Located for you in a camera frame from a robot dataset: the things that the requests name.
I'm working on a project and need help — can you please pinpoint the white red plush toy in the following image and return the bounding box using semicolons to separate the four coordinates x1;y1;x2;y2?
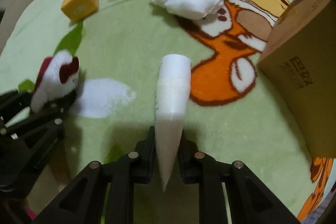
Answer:
30;50;80;113

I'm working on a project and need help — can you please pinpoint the white plastic cone tube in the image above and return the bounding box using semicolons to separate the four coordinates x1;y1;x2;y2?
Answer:
154;54;191;190

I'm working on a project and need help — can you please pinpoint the green cartoon fleece blanket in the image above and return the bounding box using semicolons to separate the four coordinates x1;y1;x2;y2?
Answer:
1;0;335;220

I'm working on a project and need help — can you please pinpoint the brown cardboard box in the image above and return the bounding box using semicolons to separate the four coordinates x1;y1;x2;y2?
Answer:
258;0;335;158

